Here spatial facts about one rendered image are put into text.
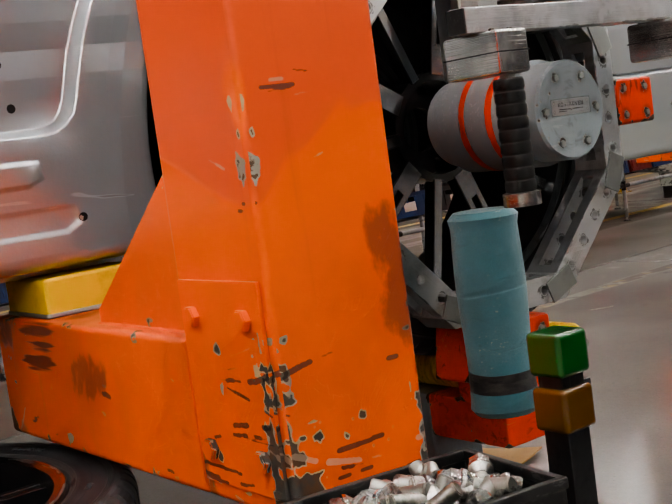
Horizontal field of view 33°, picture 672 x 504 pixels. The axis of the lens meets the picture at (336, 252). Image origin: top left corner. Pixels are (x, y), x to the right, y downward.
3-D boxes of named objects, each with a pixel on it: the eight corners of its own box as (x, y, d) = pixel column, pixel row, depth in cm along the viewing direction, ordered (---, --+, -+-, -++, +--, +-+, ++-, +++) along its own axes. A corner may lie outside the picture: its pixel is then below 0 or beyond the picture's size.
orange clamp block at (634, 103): (580, 130, 179) (617, 124, 184) (620, 125, 173) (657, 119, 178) (575, 85, 178) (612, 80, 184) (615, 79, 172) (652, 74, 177)
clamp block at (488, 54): (476, 80, 137) (471, 36, 137) (532, 70, 130) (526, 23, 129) (446, 83, 134) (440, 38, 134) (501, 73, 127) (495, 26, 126)
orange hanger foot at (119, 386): (121, 401, 165) (83, 165, 162) (339, 450, 123) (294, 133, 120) (10, 431, 155) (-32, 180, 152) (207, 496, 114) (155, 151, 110)
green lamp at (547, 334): (558, 366, 105) (553, 324, 104) (592, 370, 101) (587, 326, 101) (528, 376, 102) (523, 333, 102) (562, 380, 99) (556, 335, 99)
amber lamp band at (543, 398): (564, 419, 105) (559, 377, 105) (598, 424, 102) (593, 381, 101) (534, 431, 103) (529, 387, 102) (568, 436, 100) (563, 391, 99)
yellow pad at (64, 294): (100, 295, 161) (95, 261, 161) (146, 298, 150) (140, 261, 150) (7, 315, 153) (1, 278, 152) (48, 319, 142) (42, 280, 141)
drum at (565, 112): (498, 167, 167) (486, 71, 165) (614, 157, 150) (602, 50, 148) (427, 180, 158) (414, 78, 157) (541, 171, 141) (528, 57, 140)
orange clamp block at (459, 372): (434, 315, 160) (433, 379, 160) (473, 317, 154) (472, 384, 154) (470, 314, 165) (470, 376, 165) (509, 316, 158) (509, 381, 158)
